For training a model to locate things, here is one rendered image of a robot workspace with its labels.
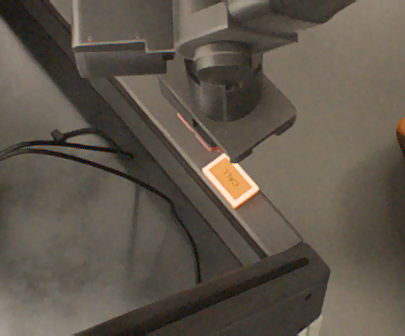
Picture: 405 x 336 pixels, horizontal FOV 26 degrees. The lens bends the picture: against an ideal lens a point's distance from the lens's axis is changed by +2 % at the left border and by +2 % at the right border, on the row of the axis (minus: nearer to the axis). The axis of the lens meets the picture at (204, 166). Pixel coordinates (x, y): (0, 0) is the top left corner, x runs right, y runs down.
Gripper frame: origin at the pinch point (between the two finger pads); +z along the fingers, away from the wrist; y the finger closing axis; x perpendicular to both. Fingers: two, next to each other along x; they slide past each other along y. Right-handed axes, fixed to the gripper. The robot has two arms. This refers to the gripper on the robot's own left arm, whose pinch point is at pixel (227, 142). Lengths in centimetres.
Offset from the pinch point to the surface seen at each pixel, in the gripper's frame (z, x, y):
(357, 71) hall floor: 104, 65, -39
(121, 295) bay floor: 22.3, -13.6, -1.9
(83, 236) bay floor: 22.3, -13.1, -10.0
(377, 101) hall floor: 104, 63, -30
